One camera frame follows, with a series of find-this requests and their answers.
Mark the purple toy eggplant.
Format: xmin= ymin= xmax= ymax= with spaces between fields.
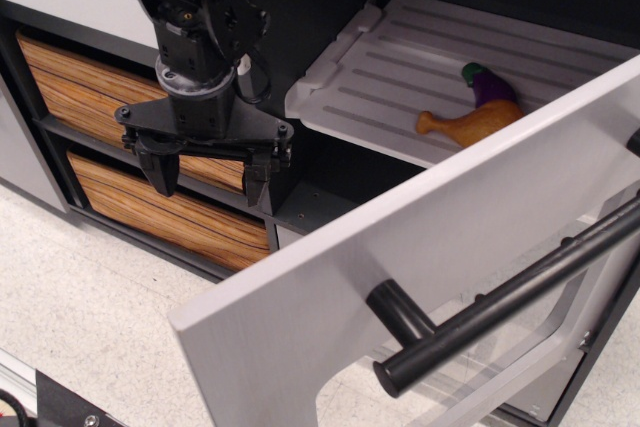
xmin=461 ymin=62 xmax=518 ymax=108

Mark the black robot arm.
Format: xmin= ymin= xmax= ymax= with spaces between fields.
xmin=114 ymin=0 xmax=293 ymax=206

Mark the upper wood grain drawer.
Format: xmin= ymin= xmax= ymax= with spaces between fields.
xmin=16 ymin=29 xmax=248 ymax=195

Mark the black oven door handle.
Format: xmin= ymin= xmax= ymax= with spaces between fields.
xmin=366 ymin=197 xmax=639 ymax=398

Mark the grey oven rack shelf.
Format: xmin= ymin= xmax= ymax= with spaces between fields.
xmin=285 ymin=0 xmax=637 ymax=168

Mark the grey toy oven door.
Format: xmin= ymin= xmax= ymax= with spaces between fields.
xmin=169 ymin=60 xmax=639 ymax=426

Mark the black cable loop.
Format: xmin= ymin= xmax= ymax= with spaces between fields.
xmin=234 ymin=49 xmax=274 ymax=105

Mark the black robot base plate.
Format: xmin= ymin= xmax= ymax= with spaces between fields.
xmin=36 ymin=370 xmax=124 ymax=427

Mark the wood grain drawer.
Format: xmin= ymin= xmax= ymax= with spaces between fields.
xmin=16 ymin=29 xmax=248 ymax=195
xmin=67 ymin=151 xmax=271 ymax=271

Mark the dark toy kitchen cabinet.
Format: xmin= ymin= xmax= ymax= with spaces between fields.
xmin=0 ymin=0 xmax=640 ymax=427

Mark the lower wood grain drawer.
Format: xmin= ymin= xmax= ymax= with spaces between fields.
xmin=67 ymin=151 xmax=271 ymax=271

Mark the toy chicken drumstick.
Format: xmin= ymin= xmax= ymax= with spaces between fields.
xmin=415 ymin=99 xmax=524 ymax=148

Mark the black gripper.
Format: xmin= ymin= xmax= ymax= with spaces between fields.
xmin=114 ymin=90 xmax=294 ymax=207

